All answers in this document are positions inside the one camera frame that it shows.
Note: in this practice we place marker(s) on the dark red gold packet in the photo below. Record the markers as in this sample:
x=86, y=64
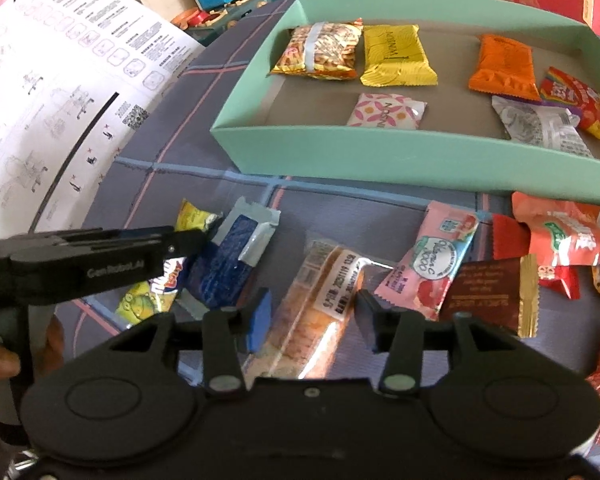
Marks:
x=504, y=293

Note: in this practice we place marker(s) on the small red square packet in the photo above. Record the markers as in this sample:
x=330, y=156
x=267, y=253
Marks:
x=511, y=239

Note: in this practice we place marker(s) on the pink flower pattern packet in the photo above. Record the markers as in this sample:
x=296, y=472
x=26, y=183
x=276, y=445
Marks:
x=387, y=110

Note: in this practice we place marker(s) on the mint green cardboard tray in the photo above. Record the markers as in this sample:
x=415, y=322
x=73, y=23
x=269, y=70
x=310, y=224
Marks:
x=297, y=126

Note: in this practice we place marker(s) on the yellow cartoon chips packet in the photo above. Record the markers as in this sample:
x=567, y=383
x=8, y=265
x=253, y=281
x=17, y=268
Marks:
x=158, y=294

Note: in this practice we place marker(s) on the blue silver wafer packet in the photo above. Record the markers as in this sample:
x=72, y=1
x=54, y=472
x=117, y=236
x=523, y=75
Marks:
x=217, y=277

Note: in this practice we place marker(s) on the plaid blue-grey bedspread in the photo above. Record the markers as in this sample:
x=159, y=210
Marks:
x=173, y=156

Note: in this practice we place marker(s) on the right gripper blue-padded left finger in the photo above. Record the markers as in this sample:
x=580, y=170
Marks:
x=230, y=333

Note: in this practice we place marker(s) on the yellow snack packet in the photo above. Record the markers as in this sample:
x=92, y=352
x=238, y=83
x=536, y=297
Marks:
x=395, y=57

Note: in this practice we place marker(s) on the pink vitamin C sachet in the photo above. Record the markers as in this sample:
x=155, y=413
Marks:
x=424, y=275

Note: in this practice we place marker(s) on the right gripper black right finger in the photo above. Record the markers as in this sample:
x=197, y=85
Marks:
x=395, y=332

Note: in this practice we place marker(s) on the peanut snack clear packet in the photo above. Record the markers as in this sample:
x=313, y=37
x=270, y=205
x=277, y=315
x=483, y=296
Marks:
x=323, y=50

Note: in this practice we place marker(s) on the orange snack packet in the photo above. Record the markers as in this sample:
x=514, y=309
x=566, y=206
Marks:
x=505, y=68

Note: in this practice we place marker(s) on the red rainbow candy packet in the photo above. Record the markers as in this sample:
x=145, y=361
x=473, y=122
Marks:
x=560, y=87

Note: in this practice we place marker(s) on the clear bread stick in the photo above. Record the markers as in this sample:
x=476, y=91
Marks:
x=311, y=319

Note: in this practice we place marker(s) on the grey white candy wrapper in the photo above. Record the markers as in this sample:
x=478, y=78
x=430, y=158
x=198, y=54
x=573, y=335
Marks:
x=544, y=126

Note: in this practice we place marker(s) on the white printed instruction sheet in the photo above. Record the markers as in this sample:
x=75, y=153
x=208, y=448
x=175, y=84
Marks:
x=77, y=79

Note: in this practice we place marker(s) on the orange red long packet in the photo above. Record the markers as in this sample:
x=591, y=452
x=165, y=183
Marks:
x=562, y=233

